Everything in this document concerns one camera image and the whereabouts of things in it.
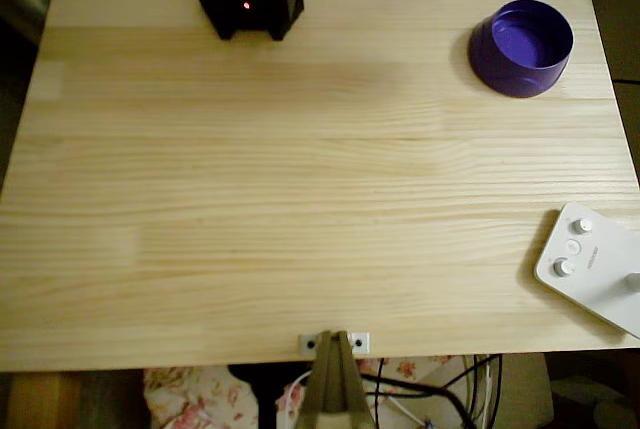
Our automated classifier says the black cable bundle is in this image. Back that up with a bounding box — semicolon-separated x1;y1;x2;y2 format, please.
357;353;504;429

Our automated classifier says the floral cloth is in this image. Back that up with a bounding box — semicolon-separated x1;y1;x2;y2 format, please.
143;354;456;429

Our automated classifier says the tan camera stand post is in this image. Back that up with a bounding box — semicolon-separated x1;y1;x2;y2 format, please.
296;329;377;429

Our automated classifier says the white lamp base with knobs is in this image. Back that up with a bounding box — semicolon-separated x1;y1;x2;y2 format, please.
532;201;640;341

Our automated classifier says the purple bowl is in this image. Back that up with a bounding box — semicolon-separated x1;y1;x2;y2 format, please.
467;0;576;99

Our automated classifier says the wooden table leg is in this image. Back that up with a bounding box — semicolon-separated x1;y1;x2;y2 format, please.
8;371;84;429

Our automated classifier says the white cable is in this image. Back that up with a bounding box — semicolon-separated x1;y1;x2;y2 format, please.
276;370;315;429

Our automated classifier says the white mounting bracket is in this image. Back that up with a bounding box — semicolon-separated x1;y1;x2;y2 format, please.
298;331;372;354

